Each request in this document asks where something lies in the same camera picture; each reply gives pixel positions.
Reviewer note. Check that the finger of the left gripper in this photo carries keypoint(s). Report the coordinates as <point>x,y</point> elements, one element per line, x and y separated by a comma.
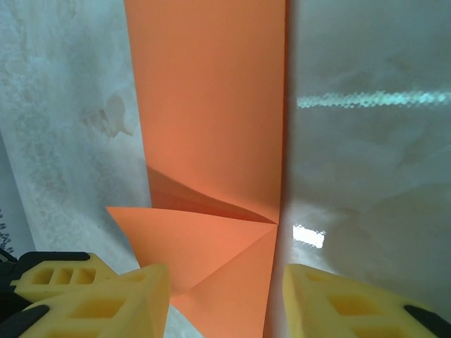
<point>37,287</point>

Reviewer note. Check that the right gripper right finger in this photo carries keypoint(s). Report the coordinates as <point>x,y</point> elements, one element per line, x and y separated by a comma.
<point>352,310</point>

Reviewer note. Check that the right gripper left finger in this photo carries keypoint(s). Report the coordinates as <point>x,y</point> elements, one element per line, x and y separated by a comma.
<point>105,310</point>

